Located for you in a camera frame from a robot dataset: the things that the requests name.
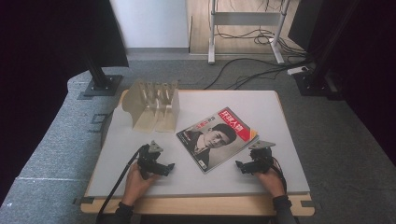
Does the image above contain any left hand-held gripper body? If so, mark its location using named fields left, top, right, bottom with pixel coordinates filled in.
left=136, top=140, right=168, bottom=181

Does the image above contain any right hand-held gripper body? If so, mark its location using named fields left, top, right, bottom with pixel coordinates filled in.
left=247, top=139, right=276, bottom=175

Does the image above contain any person's left hand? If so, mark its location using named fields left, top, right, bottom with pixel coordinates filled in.
left=121, top=161, right=161, bottom=207

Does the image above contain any person's right hand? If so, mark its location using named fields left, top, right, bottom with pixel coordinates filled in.
left=255, top=167, right=287, bottom=199

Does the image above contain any grey table mat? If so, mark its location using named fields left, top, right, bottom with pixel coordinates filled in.
left=86, top=90, right=311, bottom=199

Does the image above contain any magazine with portrait cover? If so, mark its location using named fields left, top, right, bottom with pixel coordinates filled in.
left=176, top=106, right=260, bottom=175

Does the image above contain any wooden slotted book rack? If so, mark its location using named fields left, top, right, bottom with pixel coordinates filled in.
left=121, top=79, right=181, bottom=134

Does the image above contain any black tape floor mark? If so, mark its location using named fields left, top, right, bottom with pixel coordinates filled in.
left=88, top=113, right=109, bottom=133

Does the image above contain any black stand with square base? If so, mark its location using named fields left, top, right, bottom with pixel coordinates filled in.
left=83, top=46, right=124, bottom=98
left=292, top=0, right=362, bottom=98

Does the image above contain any white power strip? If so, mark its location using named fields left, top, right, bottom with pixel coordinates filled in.
left=286, top=65, right=310, bottom=77

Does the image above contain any black curtain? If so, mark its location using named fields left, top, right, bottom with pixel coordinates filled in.
left=288, top=0, right=396, bottom=167
left=0, top=0, right=130, bottom=208

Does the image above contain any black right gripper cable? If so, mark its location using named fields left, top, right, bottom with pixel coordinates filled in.
left=270, top=156, right=288, bottom=191

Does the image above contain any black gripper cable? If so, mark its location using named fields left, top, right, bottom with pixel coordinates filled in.
left=270, top=156, right=288, bottom=191
left=95, top=145, right=145, bottom=224

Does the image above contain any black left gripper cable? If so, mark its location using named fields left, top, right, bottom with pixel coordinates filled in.
left=95, top=145, right=145, bottom=224

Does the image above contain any long black floor cable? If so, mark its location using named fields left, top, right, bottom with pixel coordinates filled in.
left=203, top=57, right=312, bottom=91

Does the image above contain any tangle of black cables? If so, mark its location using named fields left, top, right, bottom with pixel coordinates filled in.
left=215, top=26, right=309, bottom=60

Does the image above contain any white metal desk frame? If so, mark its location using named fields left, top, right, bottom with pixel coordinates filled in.
left=207, top=0, right=292, bottom=65

